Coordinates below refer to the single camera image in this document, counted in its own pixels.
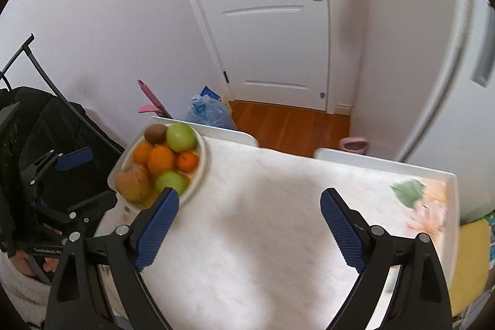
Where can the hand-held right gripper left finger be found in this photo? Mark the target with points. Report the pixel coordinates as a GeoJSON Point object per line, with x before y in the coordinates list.
{"type": "Point", "coordinates": [158, 229]}

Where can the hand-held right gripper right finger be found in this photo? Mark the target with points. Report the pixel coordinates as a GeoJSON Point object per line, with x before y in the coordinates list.
{"type": "Point", "coordinates": [344, 233]}

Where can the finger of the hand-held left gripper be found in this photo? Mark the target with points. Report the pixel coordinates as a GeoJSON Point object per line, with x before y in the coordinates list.
{"type": "Point", "coordinates": [85, 208]}
{"type": "Point", "coordinates": [75, 158]}

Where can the green apple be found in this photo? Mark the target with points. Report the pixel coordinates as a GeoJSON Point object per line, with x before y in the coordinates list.
{"type": "Point", "coordinates": [180, 136]}
{"type": "Point", "coordinates": [170, 181]}

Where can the brown pear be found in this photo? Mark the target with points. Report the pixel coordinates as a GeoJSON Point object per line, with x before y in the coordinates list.
{"type": "Point", "coordinates": [133, 183]}

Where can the orange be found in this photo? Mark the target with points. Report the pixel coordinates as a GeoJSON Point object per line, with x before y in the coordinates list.
{"type": "Point", "coordinates": [142, 153]}
{"type": "Point", "coordinates": [160, 160]}

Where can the cream bowl with snowman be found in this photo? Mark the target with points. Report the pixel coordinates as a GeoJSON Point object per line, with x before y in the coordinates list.
{"type": "Point", "coordinates": [199, 167]}

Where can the brown kiwi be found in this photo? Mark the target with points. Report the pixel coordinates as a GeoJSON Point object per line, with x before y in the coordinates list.
{"type": "Point", "coordinates": [154, 133]}

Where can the person's left hand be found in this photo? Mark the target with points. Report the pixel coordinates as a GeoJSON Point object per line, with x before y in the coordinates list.
{"type": "Point", "coordinates": [23, 265]}

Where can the white fuzzy cloth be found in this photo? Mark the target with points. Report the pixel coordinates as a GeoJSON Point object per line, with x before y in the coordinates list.
{"type": "Point", "coordinates": [23, 299]}

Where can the small tangerine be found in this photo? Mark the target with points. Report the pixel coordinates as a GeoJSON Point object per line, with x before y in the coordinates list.
{"type": "Point", "coordinates": [186, 161]}

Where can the white floral tablecloth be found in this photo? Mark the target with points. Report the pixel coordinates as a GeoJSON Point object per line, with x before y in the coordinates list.
{"type": "Point", "coordinates": [270, 206]}

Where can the black metal rack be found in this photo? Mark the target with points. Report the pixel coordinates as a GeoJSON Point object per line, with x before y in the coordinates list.
{"type": "Point", "coordinates": [38, 63]}

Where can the blue water bottle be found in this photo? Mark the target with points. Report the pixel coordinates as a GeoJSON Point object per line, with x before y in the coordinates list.
{"type": "Point", "coordinates": [209, 111]}

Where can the yellow cushion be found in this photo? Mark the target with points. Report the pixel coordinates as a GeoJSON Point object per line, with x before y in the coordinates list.
{"type": "Point", "coordinates": [470, 264]}

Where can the white wardrobe door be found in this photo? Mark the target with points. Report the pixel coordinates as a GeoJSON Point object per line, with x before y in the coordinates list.
{"type": "Point", "coordinates": [444, 102]}

